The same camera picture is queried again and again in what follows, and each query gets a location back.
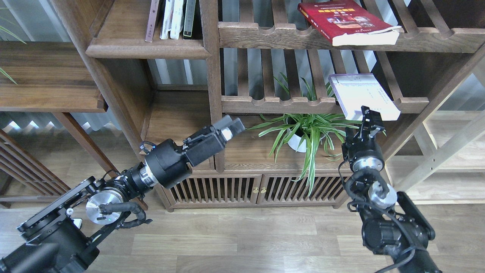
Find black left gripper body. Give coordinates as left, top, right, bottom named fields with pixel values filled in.
left=139, top=126, right=228, bottom=188

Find white standing book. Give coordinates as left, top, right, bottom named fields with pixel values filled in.
left=170, top=0, right=186, bottom=39
left=160, top=0, right=175, bottom=40

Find green spider plant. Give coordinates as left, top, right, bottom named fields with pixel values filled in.
left=244, top=72, right=386, bottom=196

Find dark wooden side table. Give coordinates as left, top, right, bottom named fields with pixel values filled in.
left=0, top=41, right=148, bottom=211

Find red paperback book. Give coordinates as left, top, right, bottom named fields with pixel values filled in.
left=298, top=0, right=402, bottom=46

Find white standing book middle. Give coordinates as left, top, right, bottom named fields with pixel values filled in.
left=170, top=0, right=186, bottom=39

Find dark maroon Chinese book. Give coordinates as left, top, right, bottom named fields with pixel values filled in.
left=144, top=0, right=160, bottom=42

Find dark green standing book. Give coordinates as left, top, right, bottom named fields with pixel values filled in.
left=183, top=0, right=196, bottom=39

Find white standing book left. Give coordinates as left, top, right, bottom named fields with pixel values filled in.
left=160, top=0, right=175, bottom=40

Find white plant pot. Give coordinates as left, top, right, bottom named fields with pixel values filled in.
left=283, top=118, right=318, bottom=153

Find pale lavender white book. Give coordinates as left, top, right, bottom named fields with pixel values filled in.
left=329, top=73, right=401, bottom=121

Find green plant leaves left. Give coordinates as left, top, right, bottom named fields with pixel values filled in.
left=0, top=25, right=27, bottom=85

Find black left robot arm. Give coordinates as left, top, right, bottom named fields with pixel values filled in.
left=1, top=116, right=245, bottom=273

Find dark wooden bookshelf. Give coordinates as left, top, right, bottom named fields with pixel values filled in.
left=49, top=0, right=485, bottom=213

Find dark slatted wooden rack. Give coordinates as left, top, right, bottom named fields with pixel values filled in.
left=1, top=128, right=84, bottom=209

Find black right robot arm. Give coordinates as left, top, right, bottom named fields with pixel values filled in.
left=342, top=106, right=440, bottom=273

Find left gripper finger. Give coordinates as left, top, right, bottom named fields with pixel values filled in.
left=222, top=118, right=246, bottom=141
left=213, top=115, right=233, bottom=131

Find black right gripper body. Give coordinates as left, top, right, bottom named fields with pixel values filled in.
left=342, top=125, right=385, bottom=171

